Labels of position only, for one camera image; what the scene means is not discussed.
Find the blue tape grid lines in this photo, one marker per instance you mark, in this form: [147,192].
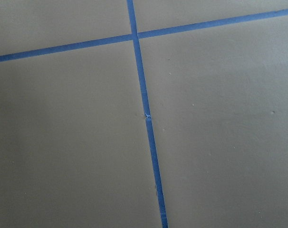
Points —
[143,113]

